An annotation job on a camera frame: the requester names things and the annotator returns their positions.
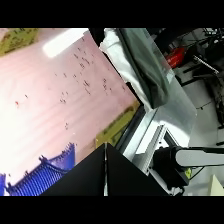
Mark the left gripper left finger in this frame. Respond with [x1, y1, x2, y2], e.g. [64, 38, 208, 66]
[41, 142, 107, 197]

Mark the silver frame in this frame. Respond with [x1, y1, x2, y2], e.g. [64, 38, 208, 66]
[122, 107, 188, 197]

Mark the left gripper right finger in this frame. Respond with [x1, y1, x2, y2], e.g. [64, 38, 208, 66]
[105, 142, 169, 197]

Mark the dark grey garment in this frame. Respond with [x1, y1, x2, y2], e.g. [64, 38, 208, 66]
[115, 28, 172, 110]

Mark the black garment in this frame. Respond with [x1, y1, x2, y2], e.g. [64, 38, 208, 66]
[87, 28, 106, 47]

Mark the white garment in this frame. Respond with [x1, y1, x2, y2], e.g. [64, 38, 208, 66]
[99, 28, 154, 112]

